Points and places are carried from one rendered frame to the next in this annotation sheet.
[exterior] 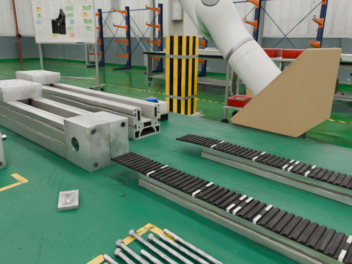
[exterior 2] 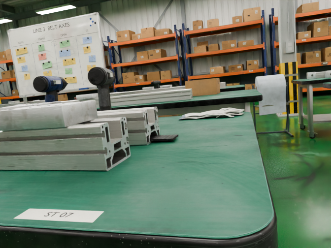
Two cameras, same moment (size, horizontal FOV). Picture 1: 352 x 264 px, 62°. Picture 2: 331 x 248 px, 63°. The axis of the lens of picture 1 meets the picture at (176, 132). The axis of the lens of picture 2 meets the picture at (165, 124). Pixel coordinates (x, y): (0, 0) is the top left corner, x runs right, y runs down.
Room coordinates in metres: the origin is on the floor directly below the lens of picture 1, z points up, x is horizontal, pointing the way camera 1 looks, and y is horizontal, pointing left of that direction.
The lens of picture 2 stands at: (1.81, 0.58, 0.92)
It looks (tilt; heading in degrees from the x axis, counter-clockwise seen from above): 8 degrees down; 158
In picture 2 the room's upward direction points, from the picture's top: 6 degrees counter-clockwise
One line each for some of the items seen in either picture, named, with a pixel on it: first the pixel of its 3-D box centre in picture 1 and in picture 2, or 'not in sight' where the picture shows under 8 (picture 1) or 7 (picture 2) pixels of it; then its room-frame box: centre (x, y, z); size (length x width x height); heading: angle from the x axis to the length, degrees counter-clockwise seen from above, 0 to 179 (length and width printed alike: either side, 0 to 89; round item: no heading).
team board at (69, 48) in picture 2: not in sight; (62, 91); (-2.43, 0.75, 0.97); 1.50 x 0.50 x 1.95; 51
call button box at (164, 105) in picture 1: (149, 110); not in sight; (0.94, 0.09, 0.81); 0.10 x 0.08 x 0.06; 139
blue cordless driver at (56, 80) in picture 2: not in sight; (57, 104); (0.66, 0.60, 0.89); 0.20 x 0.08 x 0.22; 148
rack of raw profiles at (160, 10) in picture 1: (121, 38); not in sight; (11.04, 2.04, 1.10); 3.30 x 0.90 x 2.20; 51
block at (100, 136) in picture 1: (101, 138); not in sight; (0.61, 0.16, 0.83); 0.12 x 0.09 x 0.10; 139
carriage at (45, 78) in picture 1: (38, 80); (50, 121); (1.20, 0.57, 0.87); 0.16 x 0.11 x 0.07; 49
